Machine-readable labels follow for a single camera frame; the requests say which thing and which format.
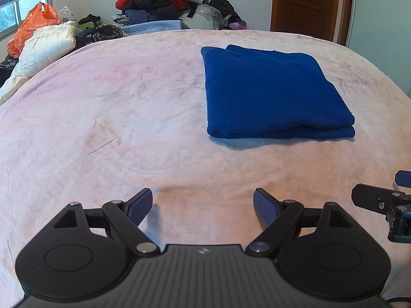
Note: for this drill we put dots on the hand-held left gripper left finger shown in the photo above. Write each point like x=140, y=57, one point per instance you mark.
x=141, y=205

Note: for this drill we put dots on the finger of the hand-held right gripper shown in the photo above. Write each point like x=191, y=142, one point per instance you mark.
x=404, y=178
x=369, y=197

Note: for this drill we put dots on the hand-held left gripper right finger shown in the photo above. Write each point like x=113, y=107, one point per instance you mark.
x=265, y=207

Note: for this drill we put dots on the blue beaded sweater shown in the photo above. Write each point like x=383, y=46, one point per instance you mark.
x=273, y=96

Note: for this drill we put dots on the pink bed blanket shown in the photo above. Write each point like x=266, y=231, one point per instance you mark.
x=112, y=118

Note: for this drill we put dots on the white wardrobe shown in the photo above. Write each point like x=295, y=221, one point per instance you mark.
x=379, y=22

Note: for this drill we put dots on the dark patterned garment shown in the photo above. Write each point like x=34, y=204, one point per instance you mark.
x=102, y=33

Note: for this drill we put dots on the light blue fleece blanket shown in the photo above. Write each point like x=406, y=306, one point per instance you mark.
x=154, y=28

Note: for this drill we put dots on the purple bag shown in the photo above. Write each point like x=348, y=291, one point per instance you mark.
x=237, y=25

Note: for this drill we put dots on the green plastic item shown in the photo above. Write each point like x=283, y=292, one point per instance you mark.
x=88, y=24

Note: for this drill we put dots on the black lace garment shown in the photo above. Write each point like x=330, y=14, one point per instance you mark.
x=8, y=69

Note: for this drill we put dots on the clear plastic bag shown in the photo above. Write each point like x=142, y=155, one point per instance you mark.
x=205, y=17

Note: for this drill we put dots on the brown wooden door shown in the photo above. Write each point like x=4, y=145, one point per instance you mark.
x=305, y=6

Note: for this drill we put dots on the grey floral pillow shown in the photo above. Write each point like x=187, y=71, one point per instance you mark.
x=67, y=14

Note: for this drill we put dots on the orange plastic bag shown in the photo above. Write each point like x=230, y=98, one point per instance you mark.
x=29, y=29

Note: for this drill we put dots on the window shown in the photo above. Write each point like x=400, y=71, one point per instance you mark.
x=25, y=9

